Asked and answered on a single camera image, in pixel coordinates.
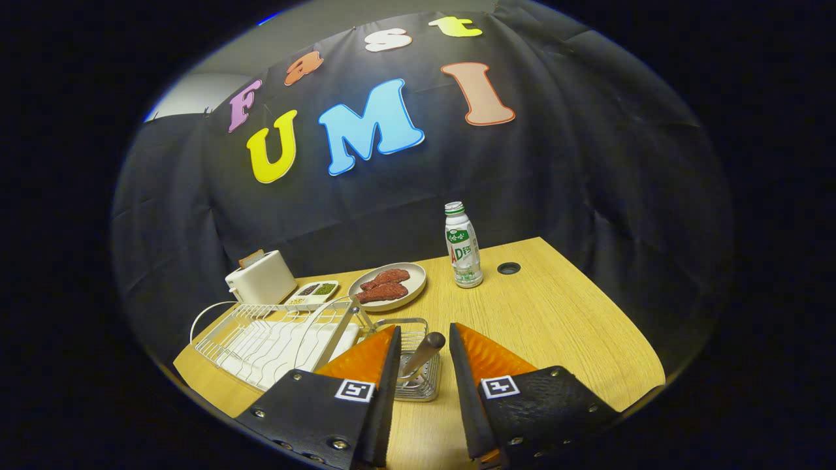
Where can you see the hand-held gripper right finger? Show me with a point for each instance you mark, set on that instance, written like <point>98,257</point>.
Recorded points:
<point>464,405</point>

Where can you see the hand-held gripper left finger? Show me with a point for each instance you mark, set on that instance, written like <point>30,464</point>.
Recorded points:
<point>388,405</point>

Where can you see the beige round plate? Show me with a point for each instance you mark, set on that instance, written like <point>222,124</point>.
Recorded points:
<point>411,287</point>

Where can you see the red raw meat piece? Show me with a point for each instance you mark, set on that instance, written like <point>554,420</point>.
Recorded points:
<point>385,278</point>
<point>382,294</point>

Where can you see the white drip tray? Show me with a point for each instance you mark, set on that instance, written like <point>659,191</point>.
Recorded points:
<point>274,352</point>

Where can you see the white divided bean tray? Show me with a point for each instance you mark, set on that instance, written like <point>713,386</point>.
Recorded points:
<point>307,295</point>

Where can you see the white plastic drink bottle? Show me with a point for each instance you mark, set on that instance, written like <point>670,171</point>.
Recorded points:
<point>464,261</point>

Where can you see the white toaster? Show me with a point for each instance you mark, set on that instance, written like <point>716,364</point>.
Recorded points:
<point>261,281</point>

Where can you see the brown bread slice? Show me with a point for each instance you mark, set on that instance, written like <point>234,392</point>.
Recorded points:
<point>251,258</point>

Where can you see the black backdrop cloth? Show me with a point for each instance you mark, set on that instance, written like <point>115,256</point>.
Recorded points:
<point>588,196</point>

